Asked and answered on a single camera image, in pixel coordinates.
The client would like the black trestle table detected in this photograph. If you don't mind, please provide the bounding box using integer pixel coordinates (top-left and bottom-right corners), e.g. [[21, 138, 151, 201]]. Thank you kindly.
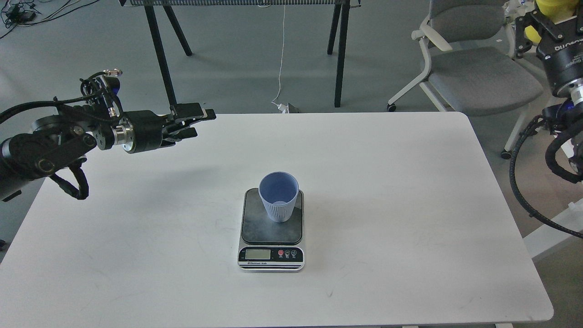
[[119, 0, 363, 110]]

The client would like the digital kitchen scale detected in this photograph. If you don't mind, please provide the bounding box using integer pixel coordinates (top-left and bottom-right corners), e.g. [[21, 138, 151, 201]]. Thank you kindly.
[[237, 188, 306, 273]]

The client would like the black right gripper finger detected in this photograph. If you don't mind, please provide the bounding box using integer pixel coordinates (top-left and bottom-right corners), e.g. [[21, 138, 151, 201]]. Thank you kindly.
[[515, 9, 544, 59], [533, 5, 583, 45]]

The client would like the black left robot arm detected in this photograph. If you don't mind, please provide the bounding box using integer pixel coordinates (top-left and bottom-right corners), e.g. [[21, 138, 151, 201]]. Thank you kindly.
[[0, 69, 216, 202]]

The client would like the white hanging cable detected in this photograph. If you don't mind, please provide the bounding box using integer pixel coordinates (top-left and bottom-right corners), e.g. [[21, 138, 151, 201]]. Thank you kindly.
[[271, 5, 287, 106]]

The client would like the black cable bundle on floor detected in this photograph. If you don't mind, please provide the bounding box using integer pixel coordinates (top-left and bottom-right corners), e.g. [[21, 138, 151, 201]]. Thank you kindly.
[[0, 0, 101, 39]]

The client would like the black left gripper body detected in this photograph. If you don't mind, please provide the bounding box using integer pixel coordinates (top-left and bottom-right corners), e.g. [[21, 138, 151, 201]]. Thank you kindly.
[[123, 110, 176, 154]]

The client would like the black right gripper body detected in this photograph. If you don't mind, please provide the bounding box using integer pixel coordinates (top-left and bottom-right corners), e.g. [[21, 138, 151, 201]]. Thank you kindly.
[[537, 18, 583, 98]]

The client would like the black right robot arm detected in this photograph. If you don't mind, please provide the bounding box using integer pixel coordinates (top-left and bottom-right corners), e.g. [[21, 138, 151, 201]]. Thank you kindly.
[[509, 1, 583, 238]]

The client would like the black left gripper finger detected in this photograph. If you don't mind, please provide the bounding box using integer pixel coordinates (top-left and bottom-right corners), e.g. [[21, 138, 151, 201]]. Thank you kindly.
[[164, 102, 216, 130], [163, 128, 198, 145]]

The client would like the yellow squeeze bottle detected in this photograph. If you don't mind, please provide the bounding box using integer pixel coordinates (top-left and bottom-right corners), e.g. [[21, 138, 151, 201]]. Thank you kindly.
[[525, 0, 579, 45]]

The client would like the white power adapter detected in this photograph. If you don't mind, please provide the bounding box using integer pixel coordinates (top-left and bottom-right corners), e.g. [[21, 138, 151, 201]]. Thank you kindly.
[[276, 103, 300, 114]]

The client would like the blue ribbed plastic cup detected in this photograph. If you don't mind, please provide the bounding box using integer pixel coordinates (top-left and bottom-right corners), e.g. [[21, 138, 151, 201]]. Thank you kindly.
[[258, 171, 300, 223]]

